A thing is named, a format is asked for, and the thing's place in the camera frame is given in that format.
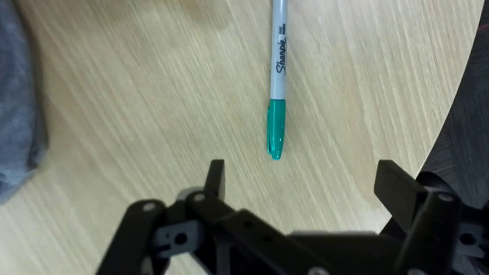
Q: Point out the grey crumpled sweatshirt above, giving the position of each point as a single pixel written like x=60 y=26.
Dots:
x=16 y=101

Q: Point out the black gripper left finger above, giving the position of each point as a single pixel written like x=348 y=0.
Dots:
x=215 y=238

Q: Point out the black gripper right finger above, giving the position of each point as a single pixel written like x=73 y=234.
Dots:
x=433 y=234

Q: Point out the green capped marker pen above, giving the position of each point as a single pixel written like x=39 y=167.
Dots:
x=277 y=76

